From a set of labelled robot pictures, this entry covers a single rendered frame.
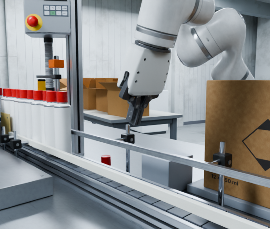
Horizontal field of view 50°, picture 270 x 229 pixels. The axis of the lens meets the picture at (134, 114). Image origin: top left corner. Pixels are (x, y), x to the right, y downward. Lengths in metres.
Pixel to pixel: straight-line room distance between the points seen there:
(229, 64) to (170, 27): 0.49
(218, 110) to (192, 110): 6.85
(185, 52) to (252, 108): 0.37
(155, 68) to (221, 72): 0.48
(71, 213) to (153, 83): 0.33
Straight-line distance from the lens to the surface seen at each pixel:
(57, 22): 1.13
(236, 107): 0.68
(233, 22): 0.96
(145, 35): 0.56
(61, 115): 0.91
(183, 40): 0.96
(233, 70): 1.02
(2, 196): 0.73
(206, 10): 0.61
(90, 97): 3.40
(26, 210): 0.72
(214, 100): 0.71
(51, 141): 0.96
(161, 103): 5.99
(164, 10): 0.55
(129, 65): 0.57
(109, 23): 6.30
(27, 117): 1.12
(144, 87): 0.59
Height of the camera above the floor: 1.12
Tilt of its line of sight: 7 degrees down
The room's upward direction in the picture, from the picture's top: straight up
